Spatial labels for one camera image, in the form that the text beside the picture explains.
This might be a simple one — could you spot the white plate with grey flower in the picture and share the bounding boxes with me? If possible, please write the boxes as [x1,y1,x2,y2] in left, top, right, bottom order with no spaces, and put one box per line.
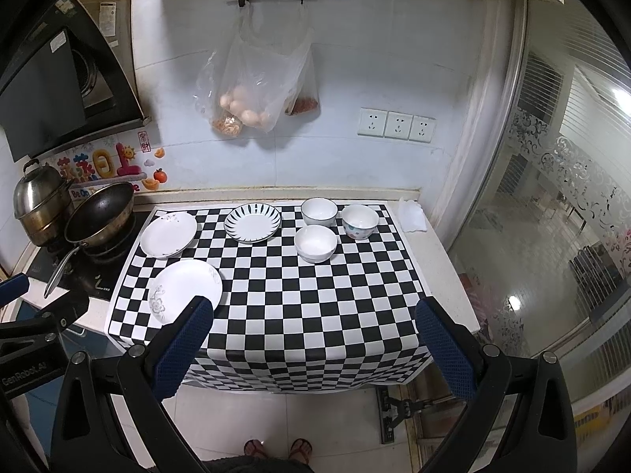
[147,259,222,325]

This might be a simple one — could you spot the white plate with small flowers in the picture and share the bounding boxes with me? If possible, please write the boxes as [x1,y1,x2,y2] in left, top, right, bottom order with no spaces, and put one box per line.
[140,211,197,259]

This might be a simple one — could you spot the white plate blue leaf stripes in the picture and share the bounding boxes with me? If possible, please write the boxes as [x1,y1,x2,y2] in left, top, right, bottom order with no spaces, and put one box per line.
[224,203,281,244]

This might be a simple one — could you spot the white bowl red floral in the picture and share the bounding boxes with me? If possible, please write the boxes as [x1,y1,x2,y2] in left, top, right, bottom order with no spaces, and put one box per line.
[294,225,338,264]

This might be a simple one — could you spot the white bowl blue floral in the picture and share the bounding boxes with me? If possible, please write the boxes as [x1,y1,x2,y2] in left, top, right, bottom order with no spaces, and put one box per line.
[341,204,380,240]

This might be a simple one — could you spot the plain white bowl dark rim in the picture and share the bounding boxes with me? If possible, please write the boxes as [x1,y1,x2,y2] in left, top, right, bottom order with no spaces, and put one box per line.
[301,197,338,226]

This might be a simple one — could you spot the black gas stove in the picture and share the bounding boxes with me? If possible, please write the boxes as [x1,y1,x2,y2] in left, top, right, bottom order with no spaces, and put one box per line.
[27,211,150,301]

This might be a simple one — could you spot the black frying pan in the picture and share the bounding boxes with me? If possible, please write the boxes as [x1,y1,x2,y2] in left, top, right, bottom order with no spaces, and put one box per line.
[44,182,135,298]

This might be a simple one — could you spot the left foot in sandal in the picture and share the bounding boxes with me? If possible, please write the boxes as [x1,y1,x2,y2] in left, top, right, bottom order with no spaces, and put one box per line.
[244,439,269,459]

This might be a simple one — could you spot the foot in sandal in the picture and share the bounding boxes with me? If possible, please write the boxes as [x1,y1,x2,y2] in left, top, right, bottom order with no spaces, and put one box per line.
[288,438,312,464]
[244,439,269,459]

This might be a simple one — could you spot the black white checkered mat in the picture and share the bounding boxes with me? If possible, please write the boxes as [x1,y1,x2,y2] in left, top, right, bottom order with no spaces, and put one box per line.
[104,202,433,394]

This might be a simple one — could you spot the glass sliding door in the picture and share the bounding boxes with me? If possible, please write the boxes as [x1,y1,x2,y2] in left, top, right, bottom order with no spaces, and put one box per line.
[451,0,630,434]

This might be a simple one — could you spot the white folded cloth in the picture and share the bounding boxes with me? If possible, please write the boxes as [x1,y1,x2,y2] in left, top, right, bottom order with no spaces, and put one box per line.
[397,199,428,233]

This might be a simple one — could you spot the right foot in sandal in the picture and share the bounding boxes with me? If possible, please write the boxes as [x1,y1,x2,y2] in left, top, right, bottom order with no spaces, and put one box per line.
[288,438,312,464]

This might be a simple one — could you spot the black range hood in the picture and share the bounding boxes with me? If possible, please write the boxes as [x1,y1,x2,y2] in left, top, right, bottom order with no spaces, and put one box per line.
[1,0,146,160]

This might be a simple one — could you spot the plastic bag of eggs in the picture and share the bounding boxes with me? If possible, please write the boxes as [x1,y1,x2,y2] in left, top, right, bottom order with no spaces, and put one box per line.
[192,0,314,137]

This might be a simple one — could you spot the plastic bag of red food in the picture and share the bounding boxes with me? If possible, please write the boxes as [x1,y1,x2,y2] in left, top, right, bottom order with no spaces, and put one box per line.
[284,51,320,115]

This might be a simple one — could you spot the colourful fruit wall stickers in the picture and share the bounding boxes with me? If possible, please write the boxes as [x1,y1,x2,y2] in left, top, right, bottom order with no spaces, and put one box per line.
[44,128,168,202]

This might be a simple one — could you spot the white wall socket panel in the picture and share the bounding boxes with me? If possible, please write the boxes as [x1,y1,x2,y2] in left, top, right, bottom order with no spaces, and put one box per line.
[357,108,436,143]

